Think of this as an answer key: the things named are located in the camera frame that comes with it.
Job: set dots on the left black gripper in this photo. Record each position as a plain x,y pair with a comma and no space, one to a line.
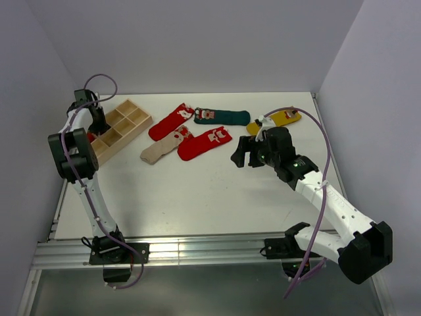
102,127

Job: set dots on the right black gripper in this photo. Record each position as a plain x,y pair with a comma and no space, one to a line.
247,143

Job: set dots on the red sock with santa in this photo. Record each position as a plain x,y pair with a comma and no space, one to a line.
91,137

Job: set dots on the wooden compartment tray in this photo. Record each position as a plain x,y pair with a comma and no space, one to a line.
127,121

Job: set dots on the yellow sock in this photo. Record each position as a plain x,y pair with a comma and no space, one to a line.
279,118

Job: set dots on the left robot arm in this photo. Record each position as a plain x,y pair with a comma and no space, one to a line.
77,163

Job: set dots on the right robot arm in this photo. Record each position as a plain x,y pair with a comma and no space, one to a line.
361,247

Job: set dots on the dark green sock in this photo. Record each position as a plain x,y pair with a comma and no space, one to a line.
223,117

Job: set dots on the red sock centre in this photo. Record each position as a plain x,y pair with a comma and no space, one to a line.
205,142

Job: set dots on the beige sock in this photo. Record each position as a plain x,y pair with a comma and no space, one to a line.
166,145

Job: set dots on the red sock upper left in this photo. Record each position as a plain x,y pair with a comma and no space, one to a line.
171,122

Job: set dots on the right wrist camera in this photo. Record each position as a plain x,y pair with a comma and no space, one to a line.
264,123

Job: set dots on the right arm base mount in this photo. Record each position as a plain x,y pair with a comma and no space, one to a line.
289,254

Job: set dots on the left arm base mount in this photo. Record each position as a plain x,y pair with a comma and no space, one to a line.
118,264

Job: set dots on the aluminium front rail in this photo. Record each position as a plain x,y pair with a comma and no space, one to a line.
163,251

